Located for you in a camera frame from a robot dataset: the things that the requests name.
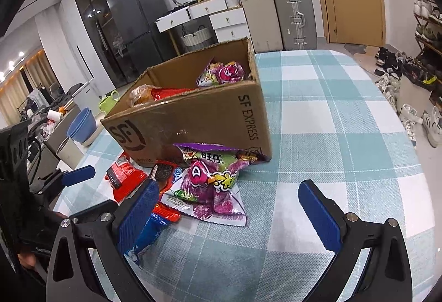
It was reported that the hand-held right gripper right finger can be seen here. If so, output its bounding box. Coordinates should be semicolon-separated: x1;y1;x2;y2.
298;179;413;302

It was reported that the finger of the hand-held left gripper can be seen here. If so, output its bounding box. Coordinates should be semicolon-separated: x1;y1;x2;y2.
35;165;96;194
69;200;120;224

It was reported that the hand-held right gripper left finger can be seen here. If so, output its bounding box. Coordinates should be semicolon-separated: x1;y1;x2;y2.
46;178;160;302

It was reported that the blue cookie packet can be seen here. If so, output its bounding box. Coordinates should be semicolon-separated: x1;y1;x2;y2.
123;212;163;270
152;164;183;192

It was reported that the orange red snack packet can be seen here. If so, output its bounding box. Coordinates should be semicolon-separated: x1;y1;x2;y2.
154;202;182;224

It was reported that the purple candy packet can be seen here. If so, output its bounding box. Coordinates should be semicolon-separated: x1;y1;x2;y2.
161;143;269;227
196;58;246;86

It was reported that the brown bread packet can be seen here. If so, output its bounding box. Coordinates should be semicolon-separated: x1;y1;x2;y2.
128;86;154;105

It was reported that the brown cardboard box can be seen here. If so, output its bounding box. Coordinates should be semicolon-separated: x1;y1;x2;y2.
100;37;272;168

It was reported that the red white snack packet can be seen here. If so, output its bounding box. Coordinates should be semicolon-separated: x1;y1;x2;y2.
150;87;197;101

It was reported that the person's left hand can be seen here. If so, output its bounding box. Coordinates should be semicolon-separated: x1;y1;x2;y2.
17;252;39;269

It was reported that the beige tumbler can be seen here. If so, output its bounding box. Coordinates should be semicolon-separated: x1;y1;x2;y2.
55;138;85;169

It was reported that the beige plate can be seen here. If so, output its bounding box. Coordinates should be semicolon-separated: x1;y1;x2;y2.
81;112;106;146

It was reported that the blue bowl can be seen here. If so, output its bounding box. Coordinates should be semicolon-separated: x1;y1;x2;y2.
66;107;97;144

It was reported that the green mug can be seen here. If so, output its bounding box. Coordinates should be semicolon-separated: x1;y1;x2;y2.
98;90;120;115

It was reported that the beige curtain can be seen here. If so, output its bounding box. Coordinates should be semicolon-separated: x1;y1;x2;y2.
0;50;57;116

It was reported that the teal checked tablecloth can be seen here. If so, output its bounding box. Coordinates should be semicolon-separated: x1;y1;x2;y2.
52;50;437;302

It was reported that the tall dark glass cabinet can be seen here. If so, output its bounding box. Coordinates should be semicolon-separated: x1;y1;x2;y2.
71;0;127;85

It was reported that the dark grey fridge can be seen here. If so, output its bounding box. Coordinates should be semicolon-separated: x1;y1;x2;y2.
106;0;177;88

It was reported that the collection of shoes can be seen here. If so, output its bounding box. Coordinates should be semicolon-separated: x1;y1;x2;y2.
373;0;442;149

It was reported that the woven laundry basket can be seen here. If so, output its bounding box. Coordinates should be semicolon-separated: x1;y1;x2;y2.
180;25;213;54

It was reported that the wooden shoe rack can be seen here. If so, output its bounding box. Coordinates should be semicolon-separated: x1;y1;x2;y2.
411;0;442;105

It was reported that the silver suitcase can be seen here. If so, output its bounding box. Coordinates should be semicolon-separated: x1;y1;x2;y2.
272;0;317;51

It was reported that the beige suitcase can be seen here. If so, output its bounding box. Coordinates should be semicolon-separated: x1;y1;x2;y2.
238;0;284;54

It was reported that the white drawer dresser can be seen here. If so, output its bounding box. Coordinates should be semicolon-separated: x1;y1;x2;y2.
155;0;251;57

